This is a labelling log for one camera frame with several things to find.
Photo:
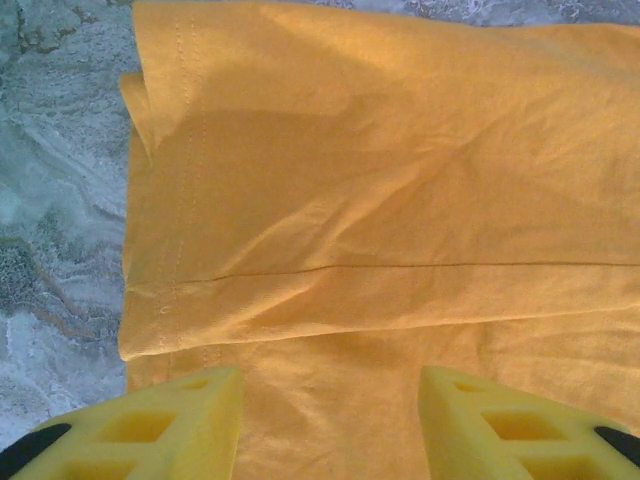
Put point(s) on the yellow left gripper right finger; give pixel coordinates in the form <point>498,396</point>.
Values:
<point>460,435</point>

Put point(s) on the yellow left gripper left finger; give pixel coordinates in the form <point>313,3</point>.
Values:
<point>190,430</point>

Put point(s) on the yellow printed t-shirt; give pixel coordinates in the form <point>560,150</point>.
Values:
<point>375,175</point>

